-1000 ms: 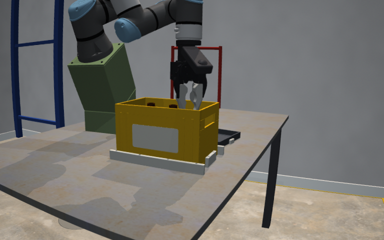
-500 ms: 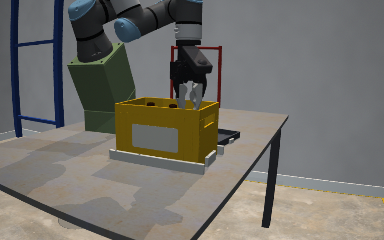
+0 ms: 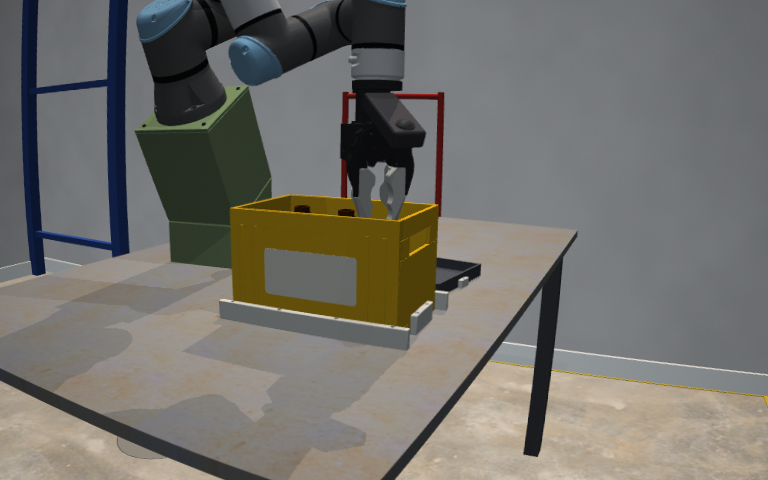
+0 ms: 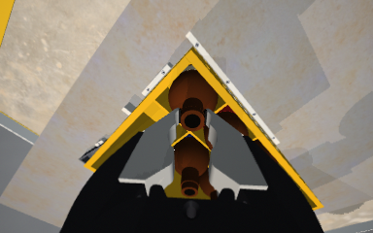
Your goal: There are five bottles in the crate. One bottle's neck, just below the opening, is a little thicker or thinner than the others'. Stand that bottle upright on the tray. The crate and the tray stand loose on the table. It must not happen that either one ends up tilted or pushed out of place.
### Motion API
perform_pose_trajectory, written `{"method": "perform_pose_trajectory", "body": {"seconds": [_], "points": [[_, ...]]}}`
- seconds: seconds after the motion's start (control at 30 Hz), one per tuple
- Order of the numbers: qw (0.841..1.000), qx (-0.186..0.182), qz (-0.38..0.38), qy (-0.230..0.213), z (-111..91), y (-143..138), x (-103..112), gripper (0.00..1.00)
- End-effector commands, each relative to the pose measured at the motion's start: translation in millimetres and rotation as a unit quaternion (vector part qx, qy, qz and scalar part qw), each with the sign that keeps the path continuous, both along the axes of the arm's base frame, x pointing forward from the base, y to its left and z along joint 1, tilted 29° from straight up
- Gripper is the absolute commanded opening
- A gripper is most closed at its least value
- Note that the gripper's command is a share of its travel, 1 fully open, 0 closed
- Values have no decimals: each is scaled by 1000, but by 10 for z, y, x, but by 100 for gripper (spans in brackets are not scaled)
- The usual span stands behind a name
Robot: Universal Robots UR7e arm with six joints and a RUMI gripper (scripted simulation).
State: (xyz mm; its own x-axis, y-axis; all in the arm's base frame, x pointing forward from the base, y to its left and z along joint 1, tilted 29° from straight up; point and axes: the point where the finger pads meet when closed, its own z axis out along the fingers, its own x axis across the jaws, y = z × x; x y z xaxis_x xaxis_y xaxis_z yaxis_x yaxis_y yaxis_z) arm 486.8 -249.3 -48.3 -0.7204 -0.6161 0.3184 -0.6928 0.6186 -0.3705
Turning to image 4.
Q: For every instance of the yellow crate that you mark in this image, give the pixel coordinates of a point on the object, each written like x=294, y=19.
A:
x=156, y=106

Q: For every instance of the brown glass bottle with beige label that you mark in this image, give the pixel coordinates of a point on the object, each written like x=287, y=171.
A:
x=192, y=93

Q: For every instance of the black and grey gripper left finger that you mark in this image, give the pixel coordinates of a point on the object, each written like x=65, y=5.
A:
x=146, y=159

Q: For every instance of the grey rectangular tray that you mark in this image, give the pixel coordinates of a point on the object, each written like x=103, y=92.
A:
x=86, y=157

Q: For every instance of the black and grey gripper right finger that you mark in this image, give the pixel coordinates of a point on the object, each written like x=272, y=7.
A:
x=237, y=162

